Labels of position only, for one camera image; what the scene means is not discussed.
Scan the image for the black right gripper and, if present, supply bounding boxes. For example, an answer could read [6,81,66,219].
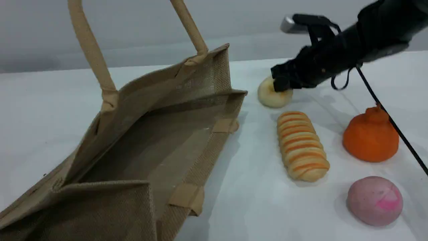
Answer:
[270,25,363,93]

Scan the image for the pale round egg yolk pastry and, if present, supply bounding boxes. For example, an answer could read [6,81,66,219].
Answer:
[257,76,294,108]

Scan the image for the brown jute tote bag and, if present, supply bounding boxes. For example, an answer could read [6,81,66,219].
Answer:
[0,0,248,241]

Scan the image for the orange striped bread roll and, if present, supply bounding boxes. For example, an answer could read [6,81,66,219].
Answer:
[277,111,330,183]

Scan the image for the orange tangerine with stem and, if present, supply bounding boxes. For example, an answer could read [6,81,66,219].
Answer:
[343,104,399,163]

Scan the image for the pink round bun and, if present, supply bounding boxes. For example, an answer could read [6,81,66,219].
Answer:
[346,176,403,227]

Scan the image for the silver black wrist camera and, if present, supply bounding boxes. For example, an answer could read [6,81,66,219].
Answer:
[280,13,341,46]

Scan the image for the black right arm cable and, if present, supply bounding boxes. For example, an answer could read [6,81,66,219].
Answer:
[330,64,428,176]

